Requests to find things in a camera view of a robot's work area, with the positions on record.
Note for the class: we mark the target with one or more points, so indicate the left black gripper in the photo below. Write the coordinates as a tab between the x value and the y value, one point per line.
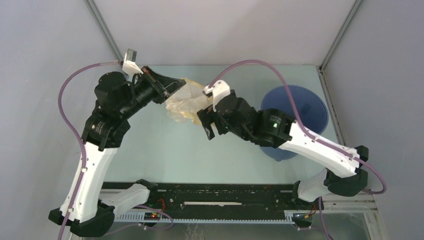
164	86

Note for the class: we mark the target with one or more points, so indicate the right aluminium corner profile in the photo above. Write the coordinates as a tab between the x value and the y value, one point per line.
355	8

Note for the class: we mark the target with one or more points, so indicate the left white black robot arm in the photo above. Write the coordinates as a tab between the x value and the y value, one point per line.
117	100

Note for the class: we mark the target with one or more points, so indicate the aluminium corner profile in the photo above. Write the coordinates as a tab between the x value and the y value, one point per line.
103	28
355	8

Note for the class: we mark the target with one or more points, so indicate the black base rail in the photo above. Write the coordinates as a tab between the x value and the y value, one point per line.
220	204

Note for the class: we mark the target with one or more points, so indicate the translucent white yellow trash bag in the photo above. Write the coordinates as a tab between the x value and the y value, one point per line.
183	105

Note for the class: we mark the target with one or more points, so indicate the left circuit board with leds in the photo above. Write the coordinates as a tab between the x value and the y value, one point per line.
152	216

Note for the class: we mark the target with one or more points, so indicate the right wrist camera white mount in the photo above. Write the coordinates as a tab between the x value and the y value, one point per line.
219	90

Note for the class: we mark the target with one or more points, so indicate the blue plastic trash bin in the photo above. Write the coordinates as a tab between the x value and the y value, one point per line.
310	107

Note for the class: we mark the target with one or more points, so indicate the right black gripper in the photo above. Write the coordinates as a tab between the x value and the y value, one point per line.
205	117

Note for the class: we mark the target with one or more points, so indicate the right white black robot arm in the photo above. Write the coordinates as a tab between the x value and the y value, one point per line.
273	128

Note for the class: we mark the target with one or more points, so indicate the right circuit board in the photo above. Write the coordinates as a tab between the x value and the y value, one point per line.
304	217

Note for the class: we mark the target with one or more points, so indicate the left aluminium corner profile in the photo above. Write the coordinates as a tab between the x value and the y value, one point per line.
103	28

